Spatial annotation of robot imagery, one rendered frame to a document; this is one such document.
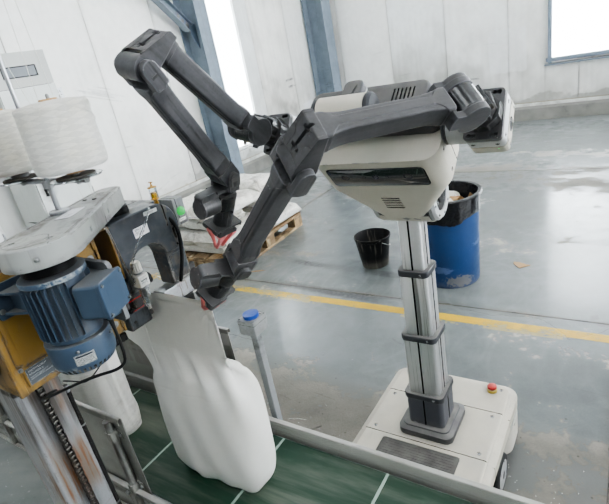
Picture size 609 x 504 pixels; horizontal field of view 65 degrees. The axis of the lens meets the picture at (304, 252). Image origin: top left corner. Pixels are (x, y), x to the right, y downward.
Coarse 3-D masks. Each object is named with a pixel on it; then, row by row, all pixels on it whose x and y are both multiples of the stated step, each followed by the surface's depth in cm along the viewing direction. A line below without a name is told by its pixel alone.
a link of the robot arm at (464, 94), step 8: (456, 88) 100; (464, 88) 99; (472, 88) 100; (480, 88) 102; (456, 96) 99; (464, 96) 99; (472, 96) 98; (480, 96) 99; (456, 104) 99; (464, 104) 98; (488, 104) 101
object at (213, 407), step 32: (160, 320) 155; (192, 320) 146; (160, 352) 160; (192, 352) 153; (224, 352) 144; (160, 384) 159; (192, 384) 150; (224, 384) 144; (256, 384) 151; (192, 416) 154; (224, 416) 147; (256, 416) 151; (192, 448) 163; (224, 448) 153; (256, 448) 152; (224, 480) 163; (256, 480) 156
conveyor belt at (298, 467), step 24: (144, 408) 213; (144, 432) 198; (144, 456) 185; (168, 456) 183; (288, 456) 172; (312, 456) 170; (336, 456) 168; (168, 480) 172; (192, 480) 170; (216, 480) 168; (288, 480) 162; (312, 480) 160; (336, 480) 158; (360, 480) 157; (384, 480) 155
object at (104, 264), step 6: (84, 258) 119; (90, 258) 119; (90, 264) 117; (96, 264) 116; (102, 264) 114; (108, 264) 114; (90, 270) 117; (96, 270) 116; (126, 306) 119; (120, 312) 119; (126, 312) 119; (114, 318) 122; (120, 318) 121; (126, 318) 120
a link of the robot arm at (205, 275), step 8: (224, 256) 126; (200, 264) 121; (208, 264) 122; (216, 264) 123; (224, 264) 124; (192, 272) 123; (200, 272) 120; (208, 272) 120; (216, 272) 122; (224, 272) 123; (232, 272) 124; (240, 272) 121; (248, 272) 121; (192, 280) 123; (200, 280) 120; (208, 280) 122; (216, 280) 123; (200, 288) 122
